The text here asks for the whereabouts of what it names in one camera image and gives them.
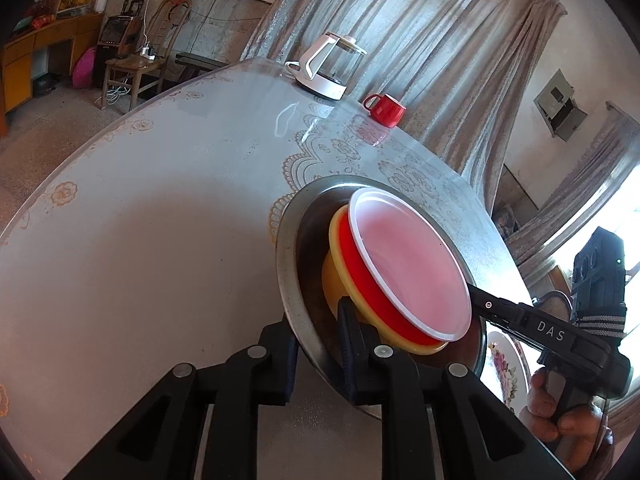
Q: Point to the white power strip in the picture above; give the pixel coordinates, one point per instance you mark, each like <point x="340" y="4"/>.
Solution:
<point x="148" y="51"/>

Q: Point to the round-back dark wooden chair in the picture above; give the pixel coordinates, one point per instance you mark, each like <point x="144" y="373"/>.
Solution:
<point x="552" y="305"/>

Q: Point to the orange wooden desk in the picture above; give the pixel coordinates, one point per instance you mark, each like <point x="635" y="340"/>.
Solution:
<point x="30" y="55"/>

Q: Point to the grey window curtain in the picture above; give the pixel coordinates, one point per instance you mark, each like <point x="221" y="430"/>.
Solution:
<point x="575" y="185"/>

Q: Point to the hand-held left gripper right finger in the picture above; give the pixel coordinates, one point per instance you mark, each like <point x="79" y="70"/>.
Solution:
<point x="350" y="355"/>

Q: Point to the yellow plastic bowl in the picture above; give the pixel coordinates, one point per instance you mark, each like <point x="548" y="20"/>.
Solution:
<point x="332" y="285"/>

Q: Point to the white glass electric kettle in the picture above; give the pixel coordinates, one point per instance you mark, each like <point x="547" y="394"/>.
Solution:
<point x="325" y="67"/>

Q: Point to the small white rose plate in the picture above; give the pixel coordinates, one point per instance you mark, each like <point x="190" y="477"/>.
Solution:
<point x="505" y="365"/>

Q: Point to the grey cloth bundle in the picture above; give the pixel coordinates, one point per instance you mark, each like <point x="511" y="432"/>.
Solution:
<point x="506" y="220"/>

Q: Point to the dark round floor device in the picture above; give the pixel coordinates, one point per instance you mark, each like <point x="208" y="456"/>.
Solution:
<point x="46" y="85"/>

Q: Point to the stainless steel bowl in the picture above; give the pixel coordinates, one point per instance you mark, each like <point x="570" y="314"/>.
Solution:
<point x="305" y="260"/>

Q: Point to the long grey lace curtain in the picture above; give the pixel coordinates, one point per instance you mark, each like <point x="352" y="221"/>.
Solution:
<point x="425" y="60"/>

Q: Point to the pink bag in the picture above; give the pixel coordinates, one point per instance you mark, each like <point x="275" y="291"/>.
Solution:
<point x="84" y="67"/>

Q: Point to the red plastic bowl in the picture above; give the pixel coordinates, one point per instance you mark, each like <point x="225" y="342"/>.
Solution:
<point x="410" y="260"/>

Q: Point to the person's right hand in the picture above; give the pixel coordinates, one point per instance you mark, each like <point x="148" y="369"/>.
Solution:
<point x="537" y="410"/>

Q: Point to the red mug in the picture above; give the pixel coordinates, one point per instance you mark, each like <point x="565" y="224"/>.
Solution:
<point x="387" y="110"/>

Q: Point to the grey electrical panel box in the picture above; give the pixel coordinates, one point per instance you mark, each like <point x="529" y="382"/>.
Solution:
<point x="560" y="105"/>

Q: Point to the window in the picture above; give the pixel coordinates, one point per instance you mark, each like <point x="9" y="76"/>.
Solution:
<point x="620" y="210"/>

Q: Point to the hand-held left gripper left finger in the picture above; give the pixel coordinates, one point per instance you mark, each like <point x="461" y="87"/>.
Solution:
<point x="287" y="370"/>

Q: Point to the white canister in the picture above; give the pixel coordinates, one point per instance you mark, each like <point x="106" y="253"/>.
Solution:
<point x="101" y="4"/>

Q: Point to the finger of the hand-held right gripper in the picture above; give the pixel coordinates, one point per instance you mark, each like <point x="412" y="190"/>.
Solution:
<point x="500" y="310"/>

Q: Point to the red packet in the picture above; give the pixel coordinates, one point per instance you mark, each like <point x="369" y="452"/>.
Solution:
<point x="42" y="21"/>

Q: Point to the black speaker box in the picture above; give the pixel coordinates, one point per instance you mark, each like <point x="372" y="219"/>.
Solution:
<point x="116" y="42"/>

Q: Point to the dark wooden bench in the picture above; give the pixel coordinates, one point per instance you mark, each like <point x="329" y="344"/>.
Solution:
<point x="200" y="60"/>

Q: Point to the light wooden chair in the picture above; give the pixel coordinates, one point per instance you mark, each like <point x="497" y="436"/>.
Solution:
<point x="160" y="25"/>

